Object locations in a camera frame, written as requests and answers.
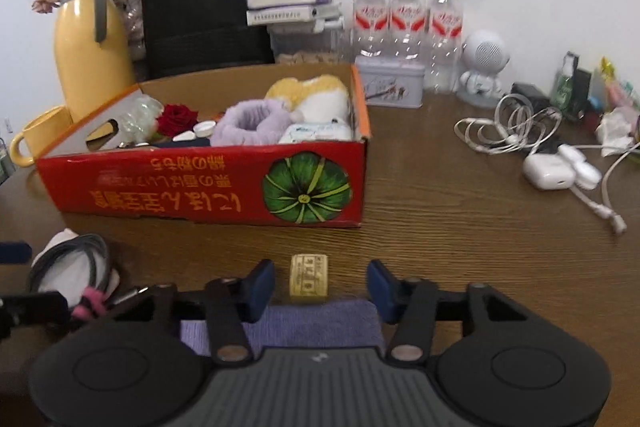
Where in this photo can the purple fabric pouch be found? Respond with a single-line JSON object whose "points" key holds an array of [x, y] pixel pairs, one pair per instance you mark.
{"points": [[300, 322]]}

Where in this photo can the red cardboard box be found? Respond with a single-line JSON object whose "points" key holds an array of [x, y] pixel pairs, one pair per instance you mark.
{"points": [[175, 192]]}

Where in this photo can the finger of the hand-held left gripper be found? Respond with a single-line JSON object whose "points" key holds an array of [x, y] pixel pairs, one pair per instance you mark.
{"points": [[35, 309], [15, 253]]}

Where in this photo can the clear plastic bottle white label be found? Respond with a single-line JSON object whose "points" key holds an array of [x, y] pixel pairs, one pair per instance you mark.
{"points": [[315, 132]]}

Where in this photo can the white robot speaker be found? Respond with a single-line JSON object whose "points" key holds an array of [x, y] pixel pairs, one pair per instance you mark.
{"points": [[485, 57]]}

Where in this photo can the black charger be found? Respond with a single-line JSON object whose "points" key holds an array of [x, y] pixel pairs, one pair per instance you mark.
{"points": [[527, 94]]}

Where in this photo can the yellow white plush toy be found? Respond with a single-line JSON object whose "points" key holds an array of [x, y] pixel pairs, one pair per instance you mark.
{"points": [[320, 102]]}

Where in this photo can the small black box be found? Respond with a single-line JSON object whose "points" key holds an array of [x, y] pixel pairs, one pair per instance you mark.
{"points": [[582, 92]]}

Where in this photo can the colourful snack packet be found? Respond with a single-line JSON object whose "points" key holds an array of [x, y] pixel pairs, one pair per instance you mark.
{"points": [[620, 84]]}

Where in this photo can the lilac tin box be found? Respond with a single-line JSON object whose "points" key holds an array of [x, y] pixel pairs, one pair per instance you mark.
{"points": [[390, 84]]}

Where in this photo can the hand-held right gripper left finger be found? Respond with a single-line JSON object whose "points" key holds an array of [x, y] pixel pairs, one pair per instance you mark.
{"points": [[262, 289]]}

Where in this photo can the clear bubble wrap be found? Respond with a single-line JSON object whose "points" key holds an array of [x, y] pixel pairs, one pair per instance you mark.
{"points": [[140, 117]]}

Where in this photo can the crumpled white tissue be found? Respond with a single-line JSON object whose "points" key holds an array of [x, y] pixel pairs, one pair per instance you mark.
{"points": [[617, 132]]}

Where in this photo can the small yellow printed packet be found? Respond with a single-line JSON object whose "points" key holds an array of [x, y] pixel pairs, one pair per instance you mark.
{"points": [[308, 279]]}

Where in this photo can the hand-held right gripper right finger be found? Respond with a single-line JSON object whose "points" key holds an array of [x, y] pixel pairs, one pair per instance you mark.
{"points": [[382, 294]]}

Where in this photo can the dark blue case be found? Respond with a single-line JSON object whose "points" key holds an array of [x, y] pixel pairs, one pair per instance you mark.
{"points": [[195, 143]]}

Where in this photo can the green bottle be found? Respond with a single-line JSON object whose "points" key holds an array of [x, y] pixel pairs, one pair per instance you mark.
{"points": [[564, 82]]}

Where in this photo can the red rose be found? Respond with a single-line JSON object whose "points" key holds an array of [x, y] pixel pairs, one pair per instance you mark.
{"points": [[177, 119]]}

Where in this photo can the purple fluffy headband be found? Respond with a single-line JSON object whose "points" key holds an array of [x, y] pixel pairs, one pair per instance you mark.
{"points": [[250, 122]]}

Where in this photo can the clear container white lid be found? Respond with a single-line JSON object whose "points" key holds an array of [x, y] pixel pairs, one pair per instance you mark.
{"points": [[305, 37]]}

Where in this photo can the clear water bottle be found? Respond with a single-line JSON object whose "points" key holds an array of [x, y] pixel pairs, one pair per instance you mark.
{"points": [[409, 19], [371, 17], [445, 27]]}

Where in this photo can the yellow mug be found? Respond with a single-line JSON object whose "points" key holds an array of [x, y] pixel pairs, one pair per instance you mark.
{"points": [[45, 132]]}

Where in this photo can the yellow thermos jug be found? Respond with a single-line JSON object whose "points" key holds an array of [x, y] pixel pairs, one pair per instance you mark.
{"points": [[92, 57]]}

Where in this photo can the white charger adapters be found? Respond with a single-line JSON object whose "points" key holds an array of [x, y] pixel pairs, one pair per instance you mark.
{"points": [[547, 172]]}

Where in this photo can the white oblong device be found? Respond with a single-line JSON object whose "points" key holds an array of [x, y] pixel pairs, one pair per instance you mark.
{"points": [[585, 169]]}

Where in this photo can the glass vase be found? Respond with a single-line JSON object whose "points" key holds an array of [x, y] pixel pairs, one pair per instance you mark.
{"points": [[132, 27]]}

